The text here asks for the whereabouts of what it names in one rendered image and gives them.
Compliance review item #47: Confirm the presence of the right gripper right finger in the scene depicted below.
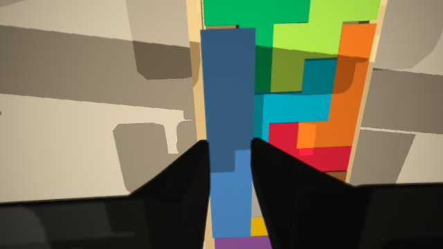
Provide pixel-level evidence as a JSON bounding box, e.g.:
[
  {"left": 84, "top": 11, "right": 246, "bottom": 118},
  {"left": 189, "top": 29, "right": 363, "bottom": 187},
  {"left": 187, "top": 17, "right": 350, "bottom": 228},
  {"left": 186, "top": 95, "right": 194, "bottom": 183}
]
[{"left": 251, "top": 138, "right": 443, "bottom": 249}]

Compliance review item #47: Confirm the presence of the purple puzzle piece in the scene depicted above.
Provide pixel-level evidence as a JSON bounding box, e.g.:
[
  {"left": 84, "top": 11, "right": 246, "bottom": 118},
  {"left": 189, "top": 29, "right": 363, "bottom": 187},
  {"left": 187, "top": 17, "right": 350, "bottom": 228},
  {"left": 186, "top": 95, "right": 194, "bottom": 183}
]
[{"left": 215, "top": 235, "right": 272, "bottom": 249}]

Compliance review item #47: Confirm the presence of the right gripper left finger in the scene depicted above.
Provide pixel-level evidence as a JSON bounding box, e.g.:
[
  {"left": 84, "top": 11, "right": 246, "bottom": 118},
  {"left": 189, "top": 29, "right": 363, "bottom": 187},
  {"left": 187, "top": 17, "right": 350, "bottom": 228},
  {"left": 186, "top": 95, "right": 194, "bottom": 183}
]
[{"left": 0, "top": 140, "right": 210, "bottom": 249}]

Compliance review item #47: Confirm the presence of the yellow puzzle piece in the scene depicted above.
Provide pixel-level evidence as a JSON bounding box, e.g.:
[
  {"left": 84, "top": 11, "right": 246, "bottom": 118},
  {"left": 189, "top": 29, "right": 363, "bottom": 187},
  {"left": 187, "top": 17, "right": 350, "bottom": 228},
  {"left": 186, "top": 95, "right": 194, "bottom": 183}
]
[{"left": 251, "top": 217, "right": 268, "bottom": 236}]

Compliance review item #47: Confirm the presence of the wooden puzzle board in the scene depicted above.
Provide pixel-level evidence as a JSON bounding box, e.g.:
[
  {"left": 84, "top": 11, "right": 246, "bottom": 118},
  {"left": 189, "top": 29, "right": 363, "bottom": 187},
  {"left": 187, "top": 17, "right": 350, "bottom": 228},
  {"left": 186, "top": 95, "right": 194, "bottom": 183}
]
[{"left": 186, "top": 0, "right": 388, "bottom": 249}]

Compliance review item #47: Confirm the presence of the red puzzle piece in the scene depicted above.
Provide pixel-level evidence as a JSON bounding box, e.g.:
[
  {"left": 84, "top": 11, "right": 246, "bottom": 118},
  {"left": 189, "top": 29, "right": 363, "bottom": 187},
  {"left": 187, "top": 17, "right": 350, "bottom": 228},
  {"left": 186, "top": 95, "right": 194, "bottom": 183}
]
[{"left": 269, "top": 122, "right": 352, "bottom": 171}]

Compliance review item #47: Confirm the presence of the orange puzzle piece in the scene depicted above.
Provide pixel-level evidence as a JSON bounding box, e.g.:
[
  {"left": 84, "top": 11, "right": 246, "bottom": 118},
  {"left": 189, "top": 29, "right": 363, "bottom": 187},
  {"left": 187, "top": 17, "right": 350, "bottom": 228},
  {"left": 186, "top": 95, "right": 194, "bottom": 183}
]
[
  {"left": 296, "top": 24, "right": 377, "bottom": 149},
  {"left": 322, "top": 170, "right": 347, "bottom": 181}
]

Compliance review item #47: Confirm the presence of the cyan puzzle piece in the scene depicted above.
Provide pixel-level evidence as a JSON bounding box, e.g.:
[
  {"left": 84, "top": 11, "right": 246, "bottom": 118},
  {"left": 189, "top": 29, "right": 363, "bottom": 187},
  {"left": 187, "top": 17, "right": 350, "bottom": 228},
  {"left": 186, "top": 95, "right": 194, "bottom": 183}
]
[{"left": 253, "top": 58, "right": 337, "bottom": 142}]

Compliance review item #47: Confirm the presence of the blue puzzle piece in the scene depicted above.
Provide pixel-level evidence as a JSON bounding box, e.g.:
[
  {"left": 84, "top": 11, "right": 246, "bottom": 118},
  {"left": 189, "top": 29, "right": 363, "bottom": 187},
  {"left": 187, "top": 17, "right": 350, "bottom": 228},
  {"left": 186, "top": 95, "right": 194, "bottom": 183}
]
[{"left": 200, "top": 28, "right": 256, "bottom": 239}]

